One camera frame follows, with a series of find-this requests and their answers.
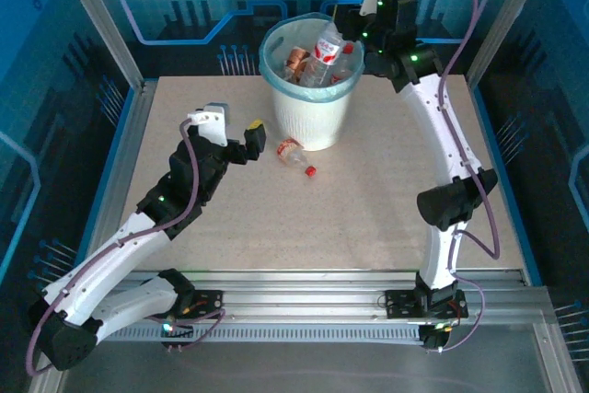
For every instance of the red capped clear plastic bottle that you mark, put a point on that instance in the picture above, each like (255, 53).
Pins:
(348, 49)

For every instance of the large clear red labelled bottle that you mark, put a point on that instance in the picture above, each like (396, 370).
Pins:
(322, 54)

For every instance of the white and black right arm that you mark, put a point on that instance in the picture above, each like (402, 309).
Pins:
(435, 126)

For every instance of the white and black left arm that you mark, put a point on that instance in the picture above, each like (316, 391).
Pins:
(115, 250)

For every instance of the white plastic waste bin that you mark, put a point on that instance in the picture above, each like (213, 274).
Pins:
(308, 121)

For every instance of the blue plastic bin liner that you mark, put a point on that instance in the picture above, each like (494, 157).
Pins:
(313, 95)

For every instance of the crushed red labelled plastic bottle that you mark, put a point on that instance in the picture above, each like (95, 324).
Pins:
(290, 151)

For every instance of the grey metal panel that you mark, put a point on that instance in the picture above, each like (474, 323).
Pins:
(299, 367)

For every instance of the aluminium side rail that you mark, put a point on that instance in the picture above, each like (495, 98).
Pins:
(122, 167)

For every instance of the aluminium frame post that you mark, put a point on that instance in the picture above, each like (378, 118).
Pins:
(559, 356)
(106, 25)
(506, 11)

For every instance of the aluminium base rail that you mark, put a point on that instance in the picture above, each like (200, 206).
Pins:
(299, 301)

